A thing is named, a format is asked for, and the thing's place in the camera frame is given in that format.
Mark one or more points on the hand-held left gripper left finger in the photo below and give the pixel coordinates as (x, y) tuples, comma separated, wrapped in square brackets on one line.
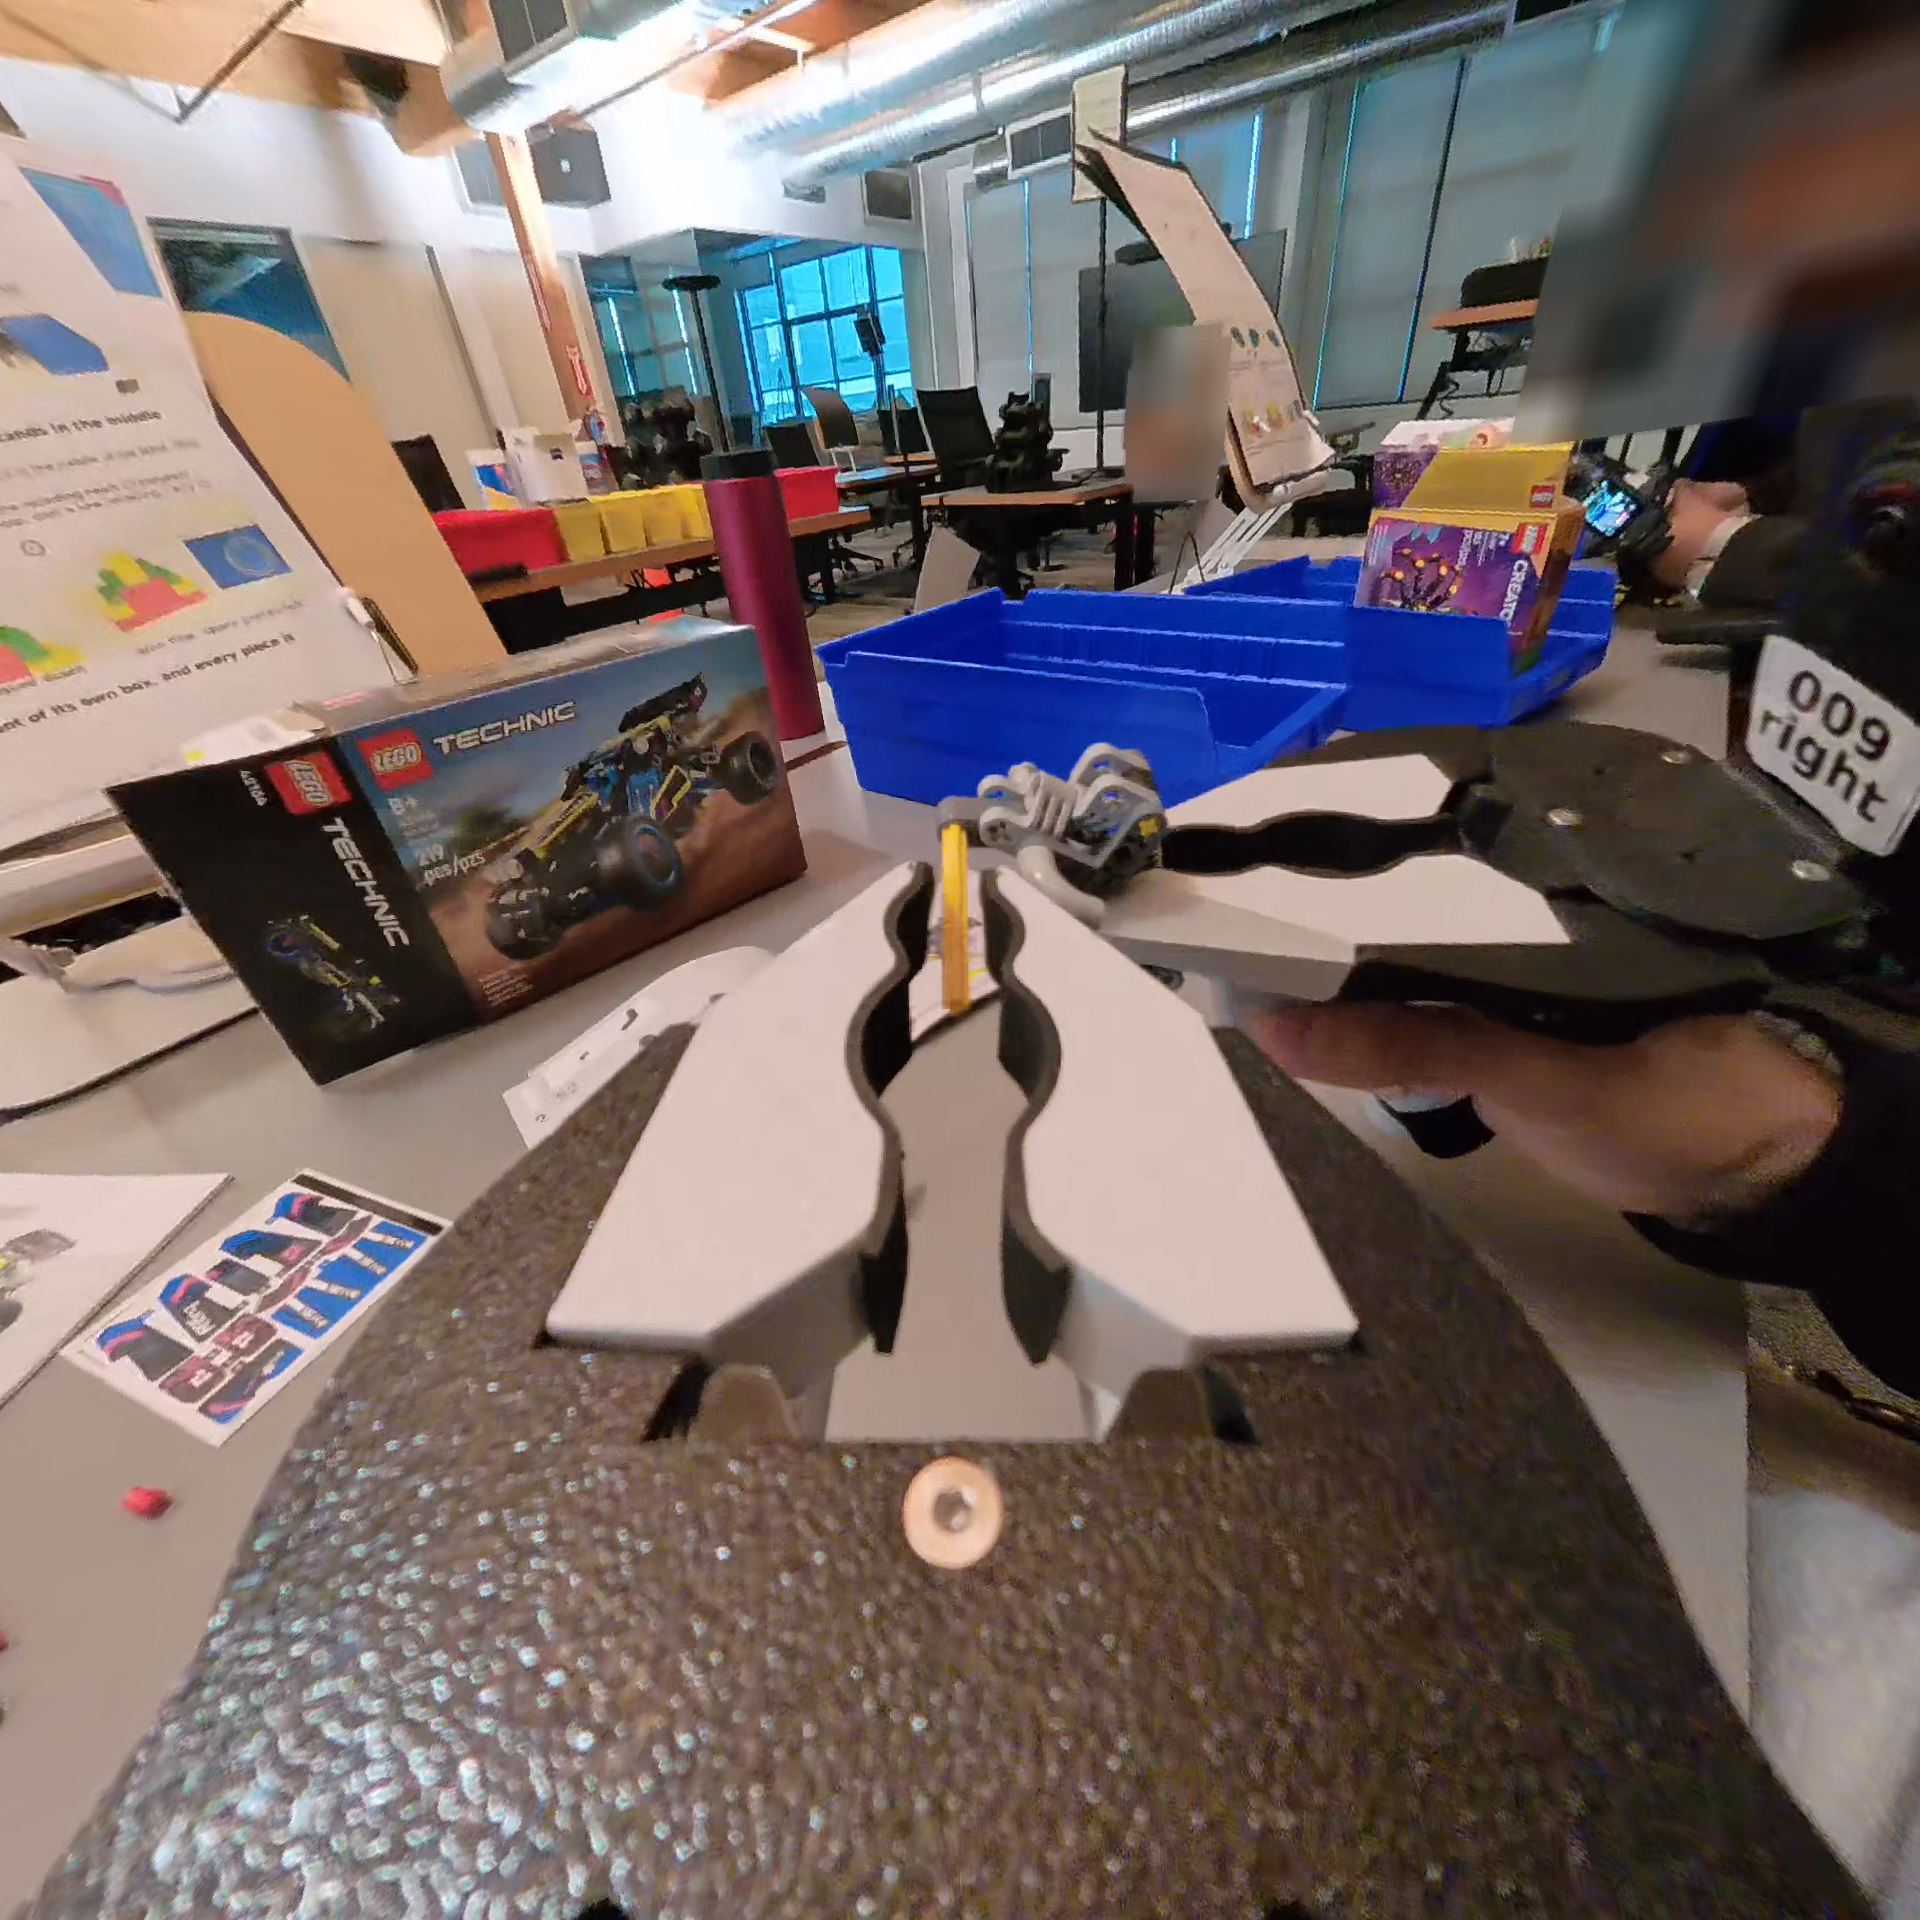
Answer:
[(733, 1201)]

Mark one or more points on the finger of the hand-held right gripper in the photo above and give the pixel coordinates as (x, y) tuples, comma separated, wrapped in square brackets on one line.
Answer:
[(1348, 915), (1320, 804)]

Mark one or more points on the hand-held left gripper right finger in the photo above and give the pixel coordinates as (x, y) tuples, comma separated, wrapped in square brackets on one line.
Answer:
[(1184, 1201)]

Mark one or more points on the grey lego suspension assembly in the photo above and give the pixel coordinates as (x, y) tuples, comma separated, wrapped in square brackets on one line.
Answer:
[(1078, 820)]

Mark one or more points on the yellow lego axle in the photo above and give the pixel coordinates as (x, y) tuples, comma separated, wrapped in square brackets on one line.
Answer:
[(955, 931)]

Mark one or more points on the person's right forearm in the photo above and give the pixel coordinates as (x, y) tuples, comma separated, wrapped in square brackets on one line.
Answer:
[(1844, 1201)]

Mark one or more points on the purple lego box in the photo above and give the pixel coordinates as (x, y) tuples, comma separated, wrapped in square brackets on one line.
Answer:
[(1453, 585)]

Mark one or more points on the lilac lego box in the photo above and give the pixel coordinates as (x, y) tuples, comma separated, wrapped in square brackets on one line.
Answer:
[(1401, 469)]

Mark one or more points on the yellow lego box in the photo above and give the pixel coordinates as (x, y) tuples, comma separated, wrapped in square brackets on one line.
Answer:
[(1483, 480)]

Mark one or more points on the lego set box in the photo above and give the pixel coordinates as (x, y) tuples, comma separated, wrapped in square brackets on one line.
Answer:
[(524, 839)]

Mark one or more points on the person's right hand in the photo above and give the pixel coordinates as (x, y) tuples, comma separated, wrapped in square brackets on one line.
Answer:
[(1620, 1110)]

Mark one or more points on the blue storage bin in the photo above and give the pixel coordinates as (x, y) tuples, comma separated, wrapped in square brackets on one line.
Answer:
[(1440, 691)]

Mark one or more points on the blue bin with dividers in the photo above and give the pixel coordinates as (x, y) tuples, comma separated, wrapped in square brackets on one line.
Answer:
[(1049, 704)]

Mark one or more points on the black handheld device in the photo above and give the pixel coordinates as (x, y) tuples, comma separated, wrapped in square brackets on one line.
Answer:
[(1617, 510)]

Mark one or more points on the sticker sheet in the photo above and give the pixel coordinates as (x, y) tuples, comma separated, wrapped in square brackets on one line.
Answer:
[(254, 1305)]

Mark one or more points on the poster board on white stand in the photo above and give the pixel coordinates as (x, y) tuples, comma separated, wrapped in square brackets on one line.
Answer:
[(1201, 300)]

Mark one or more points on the maroon bottle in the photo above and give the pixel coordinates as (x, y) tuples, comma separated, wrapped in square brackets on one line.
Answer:
[(761, 599)]

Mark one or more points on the red storage bin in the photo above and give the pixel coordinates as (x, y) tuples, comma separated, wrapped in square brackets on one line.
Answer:
[(804, 491), (494, 543)]

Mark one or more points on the white poster stand base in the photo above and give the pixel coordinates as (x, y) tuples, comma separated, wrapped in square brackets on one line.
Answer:
[(89, 1036)]

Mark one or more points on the yellow storage bin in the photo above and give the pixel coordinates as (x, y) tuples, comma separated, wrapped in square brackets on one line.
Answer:
[(676, 513), (624, 521), (579, 528)]

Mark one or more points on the white carton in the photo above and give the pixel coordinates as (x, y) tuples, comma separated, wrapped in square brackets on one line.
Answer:
[(532, 462)]

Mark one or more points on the black monitor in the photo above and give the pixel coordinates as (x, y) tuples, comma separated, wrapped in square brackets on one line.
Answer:
[(427, 473)]

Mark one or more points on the tan poster backboard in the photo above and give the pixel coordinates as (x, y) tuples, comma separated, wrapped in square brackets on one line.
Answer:
[(358, 495)]

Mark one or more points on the instruction poster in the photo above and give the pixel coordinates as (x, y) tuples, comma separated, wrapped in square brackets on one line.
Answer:
[(148, 524)]

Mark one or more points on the black speaker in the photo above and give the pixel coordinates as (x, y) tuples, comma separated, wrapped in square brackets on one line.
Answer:
[(570, 166)]

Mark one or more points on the silver ceiling duct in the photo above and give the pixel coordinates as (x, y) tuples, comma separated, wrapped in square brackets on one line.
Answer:
[(974, 91)]

